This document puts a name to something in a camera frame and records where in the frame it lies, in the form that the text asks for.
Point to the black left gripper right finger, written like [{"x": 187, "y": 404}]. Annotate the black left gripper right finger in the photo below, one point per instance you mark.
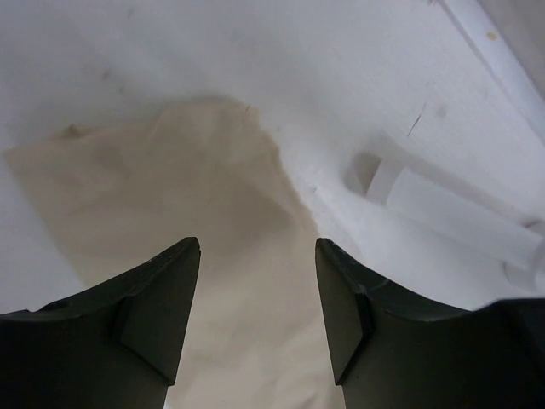
[{"x": 393, "y": 348}]

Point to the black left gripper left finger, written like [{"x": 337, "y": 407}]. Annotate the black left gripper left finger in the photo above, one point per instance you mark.
[{"x": 116, "y": 345}]

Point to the beige trousers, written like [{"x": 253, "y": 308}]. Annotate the beige trousers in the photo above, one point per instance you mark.
[{"x": 113, "y": 198}]

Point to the white clothes rack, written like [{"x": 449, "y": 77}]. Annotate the white clothes rack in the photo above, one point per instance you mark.
[{"x": 454, "y": 120}]

